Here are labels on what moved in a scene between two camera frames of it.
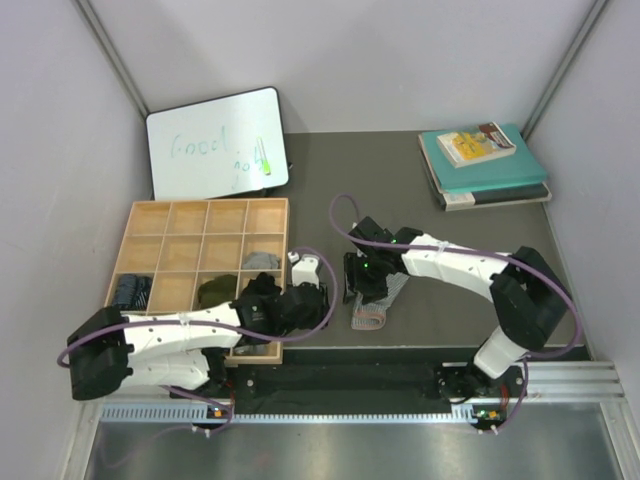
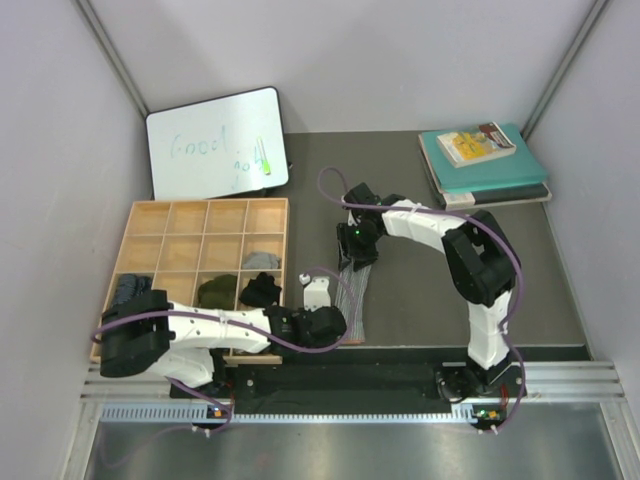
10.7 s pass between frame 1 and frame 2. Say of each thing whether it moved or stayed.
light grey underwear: stayed
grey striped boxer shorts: moved
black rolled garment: stayed
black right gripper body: moved
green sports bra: stayed
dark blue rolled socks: stayed
